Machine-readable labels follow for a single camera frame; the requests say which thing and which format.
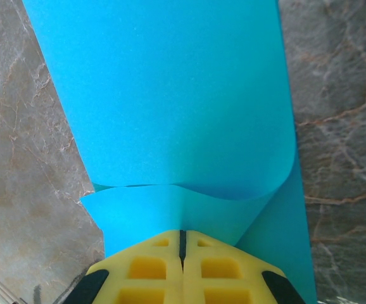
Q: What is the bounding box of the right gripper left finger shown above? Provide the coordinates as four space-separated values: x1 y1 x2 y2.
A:
54 229 184 304

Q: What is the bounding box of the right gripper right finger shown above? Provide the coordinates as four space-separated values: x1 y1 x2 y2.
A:
179 229 307 304

